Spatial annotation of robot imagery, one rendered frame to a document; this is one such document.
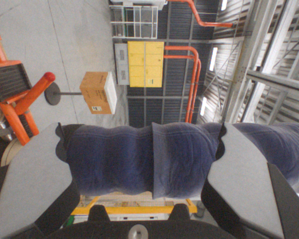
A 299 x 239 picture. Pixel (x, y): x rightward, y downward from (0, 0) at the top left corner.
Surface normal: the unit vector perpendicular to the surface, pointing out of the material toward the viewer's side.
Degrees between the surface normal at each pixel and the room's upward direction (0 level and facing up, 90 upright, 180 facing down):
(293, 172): 92
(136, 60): 90
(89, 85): 90
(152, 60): 90
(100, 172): 74
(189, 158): 100
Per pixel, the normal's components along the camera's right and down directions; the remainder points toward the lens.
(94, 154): 0.27, -0.23
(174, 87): 0.03, 0.46
